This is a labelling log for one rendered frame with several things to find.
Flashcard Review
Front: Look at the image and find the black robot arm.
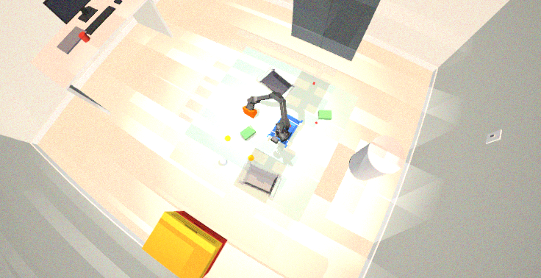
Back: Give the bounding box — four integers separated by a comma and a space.
245, 92, 290, 142

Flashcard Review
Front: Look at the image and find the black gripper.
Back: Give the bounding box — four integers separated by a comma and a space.
270, 131, 279, 144

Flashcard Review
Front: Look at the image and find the blue translucent plastic tray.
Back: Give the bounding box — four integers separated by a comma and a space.
267, 114, 303, 148

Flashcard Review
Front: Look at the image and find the green rectangular block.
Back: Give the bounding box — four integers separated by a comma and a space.
240, 125, 256, 140
318, 110, 332, 120

